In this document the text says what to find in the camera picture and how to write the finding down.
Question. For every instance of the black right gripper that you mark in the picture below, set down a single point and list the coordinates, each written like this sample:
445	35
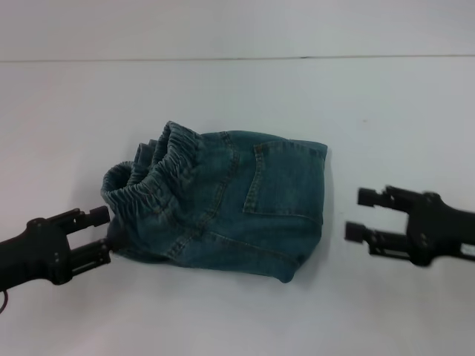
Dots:
438	230

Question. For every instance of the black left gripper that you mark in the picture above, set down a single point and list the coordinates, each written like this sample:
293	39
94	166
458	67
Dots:
33	252

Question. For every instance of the blue denim shorts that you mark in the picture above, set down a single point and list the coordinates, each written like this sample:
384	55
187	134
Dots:
230	200

